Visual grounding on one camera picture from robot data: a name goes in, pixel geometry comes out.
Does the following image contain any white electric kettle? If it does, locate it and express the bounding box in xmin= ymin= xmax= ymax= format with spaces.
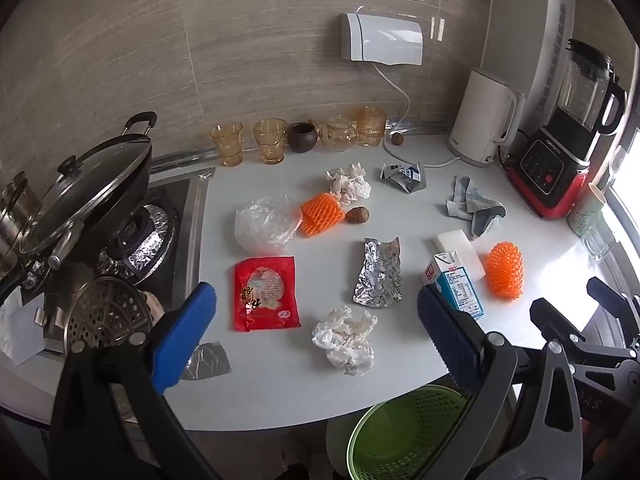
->
xmin=446 ymin=68 xmax=526 ymax=166

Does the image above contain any orange spiky ball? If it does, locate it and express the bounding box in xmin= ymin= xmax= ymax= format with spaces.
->
xmin=485 ymin=241 xmax=525 ymax=300

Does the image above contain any blue and white milk carton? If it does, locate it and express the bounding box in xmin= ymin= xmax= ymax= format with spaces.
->
xmin=424 ymin=250 xmax=486 ymax=321

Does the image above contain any stainless gas stove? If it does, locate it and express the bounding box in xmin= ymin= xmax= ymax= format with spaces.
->
xmin=0 ymin=166 xmax=217 ymax=367

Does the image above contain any red snack packet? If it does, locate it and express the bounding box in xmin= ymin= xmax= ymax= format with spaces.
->
xmin=233 ymin=255 xmax=301 ymax=332

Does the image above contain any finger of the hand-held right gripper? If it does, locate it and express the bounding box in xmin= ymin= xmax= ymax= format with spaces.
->
xmin=530 ymin=298 xmax=627 ymax=362
xmin=587 ymin=277 xmax=640 ymax=347

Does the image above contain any black wok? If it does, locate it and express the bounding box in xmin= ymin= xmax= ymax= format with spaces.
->
xmin=47 ymin=112 xmax=158 ymax=271

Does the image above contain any amber ribbed glass mug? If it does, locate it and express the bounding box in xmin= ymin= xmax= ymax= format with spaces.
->
xmin=354 ymin=105 xmax=389 ymax=148

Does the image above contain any clear drinking glass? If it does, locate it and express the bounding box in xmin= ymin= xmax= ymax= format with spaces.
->
xmin=581 ymin=224 xmax=619 ymax=262

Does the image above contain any amber glass cup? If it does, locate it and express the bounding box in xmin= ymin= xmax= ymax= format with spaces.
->
xmin=252 ymin=118 xmax=289 ymax=165
xmin=209 ymin=122 xmax=245 ymax=168

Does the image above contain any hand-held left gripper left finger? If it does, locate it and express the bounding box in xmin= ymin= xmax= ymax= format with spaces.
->
xmin=47 ymin=281 xmax=223 ymax=480

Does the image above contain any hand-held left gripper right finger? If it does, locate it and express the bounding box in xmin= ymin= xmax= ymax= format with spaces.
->
xmin=416 ymin=284 xmax=584 ymax=480

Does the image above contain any grey dish rag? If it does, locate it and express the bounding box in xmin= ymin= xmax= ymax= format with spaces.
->
xmin=446 ymin=176 xmax=506 ymax=240

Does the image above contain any white power cable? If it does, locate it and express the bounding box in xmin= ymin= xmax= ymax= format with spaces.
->
xmin=372 ymin=61 xmax=464 ymax=169

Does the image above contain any small silver foil piece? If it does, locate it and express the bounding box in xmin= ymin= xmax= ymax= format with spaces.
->
xmin=179 ymin=342 xmax=232 ymax=381

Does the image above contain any crumpled white tissue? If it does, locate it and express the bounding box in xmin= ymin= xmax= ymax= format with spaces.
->
xmin=325 ymin=162 xmax=372 ymax=206
xmin=312 ymin=305 xmax=376 ymax=377

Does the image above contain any blue and white wrapper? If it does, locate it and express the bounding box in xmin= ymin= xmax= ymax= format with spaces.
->
xmin=378 ymin=162 xmax=427 ymax=194

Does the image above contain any white rectangular block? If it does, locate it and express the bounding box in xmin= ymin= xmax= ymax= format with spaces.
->
xmin=432 ymin=229 xmax=487 ymax=281

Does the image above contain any green plastic basket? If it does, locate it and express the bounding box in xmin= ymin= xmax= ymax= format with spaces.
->
xmin=347 ymin=385 xmax=473 ymax=480

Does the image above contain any white paper sheet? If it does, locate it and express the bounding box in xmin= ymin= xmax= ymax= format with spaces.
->
xmin=0 ymin=299 xmax=47 ymax=367

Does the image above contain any white and green mug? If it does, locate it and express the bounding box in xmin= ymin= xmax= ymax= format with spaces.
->
xmin=568 ymin=182 xmax=609 ymax=236

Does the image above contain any glass wok lid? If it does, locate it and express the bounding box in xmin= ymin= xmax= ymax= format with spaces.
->
xmin=20 ymin=139 xmax=154 ymax=257

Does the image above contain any perforated steel steamer basket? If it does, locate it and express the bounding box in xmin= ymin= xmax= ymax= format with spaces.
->
xmin=64 ymin=276 xmax=152 ymax=348

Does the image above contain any red and black blender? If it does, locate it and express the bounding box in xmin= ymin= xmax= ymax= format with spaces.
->
xmin=505 ymin=38 xmax=629 ymax=220

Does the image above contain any brown ceramic pot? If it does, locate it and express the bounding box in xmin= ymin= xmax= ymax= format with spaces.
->
xmin=286 ymin=120 xmax=320 ymax=154

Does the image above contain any stainless steel pot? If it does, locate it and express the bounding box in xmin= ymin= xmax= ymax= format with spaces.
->
xmin=0 ymin=171 xmax=45 ymax=273

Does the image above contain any clear glass teapot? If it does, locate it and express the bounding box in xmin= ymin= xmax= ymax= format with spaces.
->
xmin=318 ymin=114 xmax=357 ymax=147

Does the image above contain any aluminium foil burner liner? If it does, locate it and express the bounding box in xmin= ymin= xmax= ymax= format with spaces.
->
xmin=96 ymin=202 xmax=177 ymax=282

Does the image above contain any white wall-mounted appliance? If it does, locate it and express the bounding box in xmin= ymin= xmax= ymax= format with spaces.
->
xmin=340 ymin=11 xmax=425 ymax=66

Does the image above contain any silver foil bag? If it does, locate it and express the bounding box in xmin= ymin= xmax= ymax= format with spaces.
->
xmin=352 ymin=237 xmax=404 ymax=307

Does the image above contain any orange foam fruit net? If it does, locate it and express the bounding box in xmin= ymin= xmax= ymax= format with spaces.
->
xmin=298 ymin=192 xmax=346 ymax=237

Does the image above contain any clear plastic bag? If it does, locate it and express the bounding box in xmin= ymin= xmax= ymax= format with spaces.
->
xmin=234 ymin=195 xmax=304 ymax=254

